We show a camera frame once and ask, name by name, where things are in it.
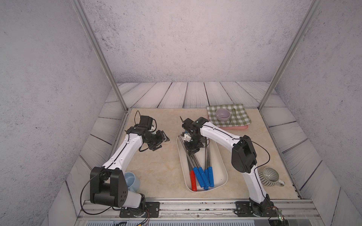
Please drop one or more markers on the pink tray under cloth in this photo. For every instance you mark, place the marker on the pink tray under cloth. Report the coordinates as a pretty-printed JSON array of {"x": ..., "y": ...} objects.
[{"x": 240, "y": 127}]

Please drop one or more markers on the red handled hoe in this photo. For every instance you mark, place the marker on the red handled hoe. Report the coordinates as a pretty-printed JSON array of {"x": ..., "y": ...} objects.
[{"x": 191, "y": 172}]

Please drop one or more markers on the green checkered cloth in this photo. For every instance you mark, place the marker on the green checkered cloth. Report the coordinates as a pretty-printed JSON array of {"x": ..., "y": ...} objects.
[{"x": 239, "y": 114}]

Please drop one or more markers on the small lilac bowl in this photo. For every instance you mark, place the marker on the small lilac bowl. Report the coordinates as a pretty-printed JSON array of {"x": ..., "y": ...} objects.
[{"x": 223, "y": 114}]

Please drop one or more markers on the light blue plastic cup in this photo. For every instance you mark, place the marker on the light blue plastic cup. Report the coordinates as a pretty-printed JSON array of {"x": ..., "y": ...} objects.
[{"x": 132, "y": 181}]

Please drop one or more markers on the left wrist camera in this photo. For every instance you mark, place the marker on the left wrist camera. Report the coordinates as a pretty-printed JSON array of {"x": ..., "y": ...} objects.
[{"x": 148, "y": 122}]

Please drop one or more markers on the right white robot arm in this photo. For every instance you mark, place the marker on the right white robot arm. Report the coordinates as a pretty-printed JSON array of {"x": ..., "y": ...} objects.
[{"x": 243, "y": 157}]

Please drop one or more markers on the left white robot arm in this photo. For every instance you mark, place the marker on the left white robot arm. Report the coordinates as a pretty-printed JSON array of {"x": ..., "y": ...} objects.
[{"x": 108, "y": 184}]

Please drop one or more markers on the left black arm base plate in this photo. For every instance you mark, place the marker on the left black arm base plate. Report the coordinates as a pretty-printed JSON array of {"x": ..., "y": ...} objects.
[{"x": 146, "y": 209}]

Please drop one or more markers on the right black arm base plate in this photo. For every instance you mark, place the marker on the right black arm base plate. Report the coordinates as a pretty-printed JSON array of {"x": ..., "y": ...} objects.
[{"x": 254, "y": 209}]

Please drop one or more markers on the white rectangular storage tray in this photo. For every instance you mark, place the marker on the white rectangular storage tray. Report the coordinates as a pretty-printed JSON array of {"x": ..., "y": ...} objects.
[{"x": 219, "y": 169}]

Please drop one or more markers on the aluminium frame post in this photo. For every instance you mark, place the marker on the aluminium frame post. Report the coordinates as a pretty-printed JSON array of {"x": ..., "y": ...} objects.
[
  {"x": 290, "y": 51},
  {"x": 97, "y": 49}
]

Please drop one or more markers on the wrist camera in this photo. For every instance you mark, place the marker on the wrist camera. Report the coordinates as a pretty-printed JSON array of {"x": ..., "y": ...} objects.
[
  {"x": 188, "y": 126},
  {"x": 148, "y": 122}
]

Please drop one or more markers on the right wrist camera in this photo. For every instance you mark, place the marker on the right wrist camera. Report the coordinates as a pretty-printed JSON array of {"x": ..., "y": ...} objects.
[{"x": 188, "y": 126}]

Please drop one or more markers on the right aluminium frame post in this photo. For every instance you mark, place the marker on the right aluminium frame post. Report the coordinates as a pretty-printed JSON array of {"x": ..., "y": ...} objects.
[{"x": 290, "y": 51}]

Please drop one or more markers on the left aluminium frame post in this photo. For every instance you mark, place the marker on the left aluminium frame post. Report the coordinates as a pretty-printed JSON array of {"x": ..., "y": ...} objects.
[{"x": 97, "y": 49}]

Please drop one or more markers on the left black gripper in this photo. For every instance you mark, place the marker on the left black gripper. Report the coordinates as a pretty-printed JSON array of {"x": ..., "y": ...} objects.
[{"x": 162, "y": 137}]

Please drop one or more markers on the grey ribbed ceramic cup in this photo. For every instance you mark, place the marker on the grey ribbed ceramic cup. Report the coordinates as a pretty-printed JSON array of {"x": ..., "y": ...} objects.
[{"x": 270, "y": 177}]

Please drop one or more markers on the aluminium front rail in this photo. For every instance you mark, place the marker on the aluminium front rail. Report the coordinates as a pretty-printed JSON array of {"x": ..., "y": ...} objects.
[{"x": 203, "y": 212}]

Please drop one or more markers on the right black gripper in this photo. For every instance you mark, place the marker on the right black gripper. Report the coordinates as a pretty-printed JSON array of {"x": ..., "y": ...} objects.
[{"x": 190, "y": 150}]

